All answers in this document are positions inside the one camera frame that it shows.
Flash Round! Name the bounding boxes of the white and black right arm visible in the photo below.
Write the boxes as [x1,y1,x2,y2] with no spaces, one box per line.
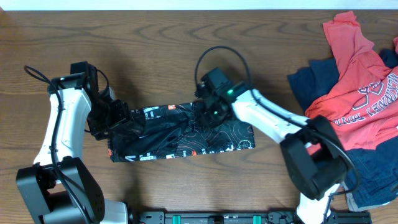
[195,68,352,223]

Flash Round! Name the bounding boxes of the blue denim jeans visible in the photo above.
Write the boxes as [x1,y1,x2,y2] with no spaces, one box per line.
[346,137,397,212]

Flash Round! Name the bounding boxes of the red printed t-shirt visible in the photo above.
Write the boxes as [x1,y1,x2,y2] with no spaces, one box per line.
[305,11,397,151]

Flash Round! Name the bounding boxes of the black orange-patterned jersey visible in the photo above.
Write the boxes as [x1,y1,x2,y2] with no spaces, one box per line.
[108,101,256,162]

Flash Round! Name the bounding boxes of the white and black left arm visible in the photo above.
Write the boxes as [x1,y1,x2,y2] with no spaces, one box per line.
[16,61,139,224]

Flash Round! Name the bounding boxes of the black mounting rail base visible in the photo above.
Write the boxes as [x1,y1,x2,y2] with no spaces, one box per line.
[127,208,373,224]

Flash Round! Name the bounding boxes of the dark navy garment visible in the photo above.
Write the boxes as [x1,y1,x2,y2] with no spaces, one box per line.
[288,49,397,117]

